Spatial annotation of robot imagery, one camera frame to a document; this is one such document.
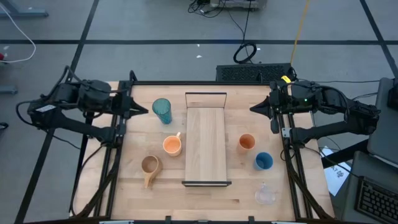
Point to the silver metal bracket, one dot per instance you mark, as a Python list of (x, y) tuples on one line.
[(286, 132)]

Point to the blue plastic cup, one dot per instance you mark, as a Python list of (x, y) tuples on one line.
[(263, 161)]

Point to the black keyboard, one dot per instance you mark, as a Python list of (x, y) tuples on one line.
[(376, 202)]

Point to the grey side table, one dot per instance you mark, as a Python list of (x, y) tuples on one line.
[(349, 199)]

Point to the grey case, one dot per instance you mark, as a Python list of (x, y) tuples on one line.
[(384, 133)]

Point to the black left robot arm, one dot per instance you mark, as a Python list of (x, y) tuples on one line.
[(77, 127)]

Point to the white printed paper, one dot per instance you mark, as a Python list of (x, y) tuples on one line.
[(337, 177)]

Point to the teal faceted plastic tumbler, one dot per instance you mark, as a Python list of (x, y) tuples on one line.
[(162, 110)]

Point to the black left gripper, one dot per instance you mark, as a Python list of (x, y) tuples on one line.
[(122, 105)]

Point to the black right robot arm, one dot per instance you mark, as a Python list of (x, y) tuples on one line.
[(335, 127)]

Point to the grey equipment box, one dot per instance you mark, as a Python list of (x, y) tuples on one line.
[(236, 3)]

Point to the peach plastic cup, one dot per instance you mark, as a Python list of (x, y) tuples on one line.
[(246, 142)]

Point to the grey metal table foot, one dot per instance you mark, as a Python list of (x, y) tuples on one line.
[(28, 13)]

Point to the black aluminium table frame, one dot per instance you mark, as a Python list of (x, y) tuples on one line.
[(202, 83)]

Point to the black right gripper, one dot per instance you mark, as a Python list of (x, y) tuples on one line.
[(280, 102)]

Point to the clear glass mug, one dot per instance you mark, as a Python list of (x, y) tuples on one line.
[(265, 196)]

